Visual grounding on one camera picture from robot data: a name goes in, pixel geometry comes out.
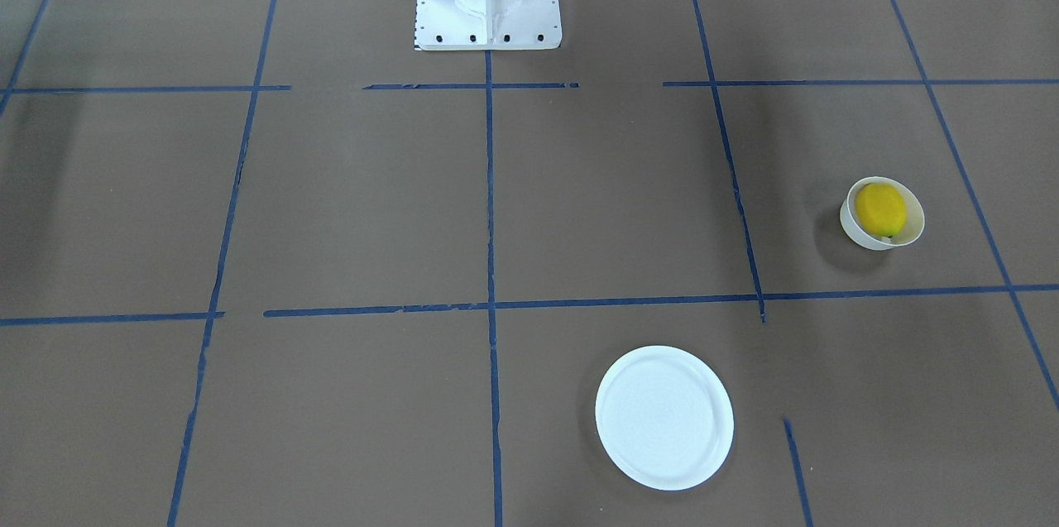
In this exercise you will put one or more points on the white round plate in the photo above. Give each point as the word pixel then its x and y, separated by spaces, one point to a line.
pixel 664 418

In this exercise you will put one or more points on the white small bowl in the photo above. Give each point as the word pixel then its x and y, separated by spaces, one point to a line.
pixel 911 232

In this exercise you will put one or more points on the yellow lemon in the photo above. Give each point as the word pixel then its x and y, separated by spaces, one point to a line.
pixel 881 210

